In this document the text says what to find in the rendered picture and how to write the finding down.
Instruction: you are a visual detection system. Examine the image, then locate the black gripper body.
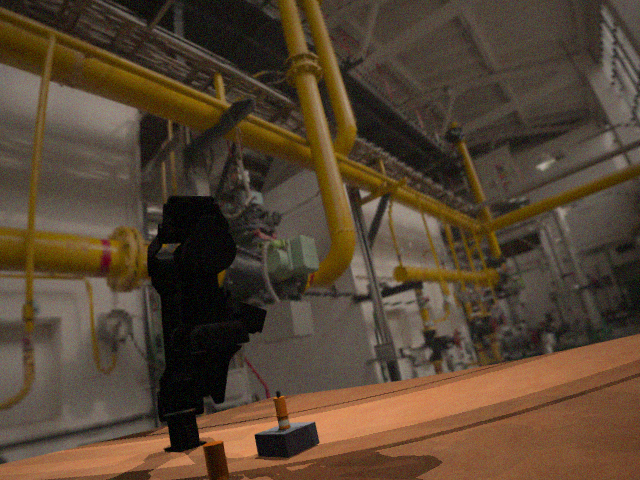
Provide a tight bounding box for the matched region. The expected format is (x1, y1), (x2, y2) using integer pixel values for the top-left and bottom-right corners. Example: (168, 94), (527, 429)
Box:
(169, 281), (250, 351)

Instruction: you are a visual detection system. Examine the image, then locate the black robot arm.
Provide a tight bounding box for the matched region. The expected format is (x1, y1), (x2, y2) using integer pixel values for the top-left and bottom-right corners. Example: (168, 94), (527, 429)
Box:
(147, 195), (267, 453)

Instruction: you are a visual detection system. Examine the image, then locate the orange marker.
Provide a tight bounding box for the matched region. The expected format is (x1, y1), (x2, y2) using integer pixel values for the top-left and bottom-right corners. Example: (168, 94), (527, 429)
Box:
(274, 390), (290, 430)

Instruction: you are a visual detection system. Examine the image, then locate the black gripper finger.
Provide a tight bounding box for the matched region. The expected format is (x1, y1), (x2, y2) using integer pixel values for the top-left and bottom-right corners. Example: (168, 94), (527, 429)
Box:
(189, 344), (242, 404)
(175, 349), (210, 398)

